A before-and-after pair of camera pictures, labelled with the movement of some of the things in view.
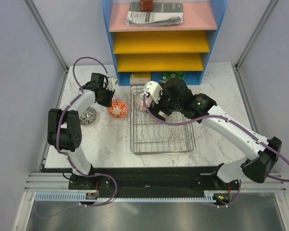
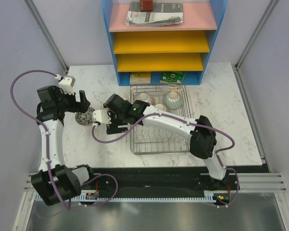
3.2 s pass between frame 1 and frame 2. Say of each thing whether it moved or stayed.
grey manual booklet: stayed
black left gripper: moved
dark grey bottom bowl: stayed
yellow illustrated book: stayed
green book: stayed
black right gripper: moved
